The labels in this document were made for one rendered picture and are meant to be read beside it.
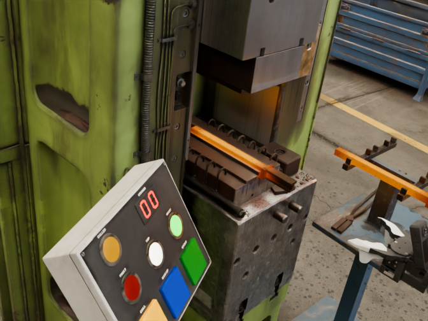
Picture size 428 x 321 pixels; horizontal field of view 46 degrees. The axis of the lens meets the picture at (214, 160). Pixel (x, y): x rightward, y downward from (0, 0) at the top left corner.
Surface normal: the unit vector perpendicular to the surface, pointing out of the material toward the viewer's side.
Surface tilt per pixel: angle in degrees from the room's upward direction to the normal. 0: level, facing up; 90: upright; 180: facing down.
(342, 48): 90
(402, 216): 0
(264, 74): 90
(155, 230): 60
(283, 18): 90
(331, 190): 0
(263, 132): 90
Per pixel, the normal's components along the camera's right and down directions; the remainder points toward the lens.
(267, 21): 0.71, 0.43
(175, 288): 0.87, -0.20
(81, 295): -0.33, 0.45
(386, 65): -0.71, 0.29
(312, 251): 0.11, -0.85
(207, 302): -0.39, -0.43
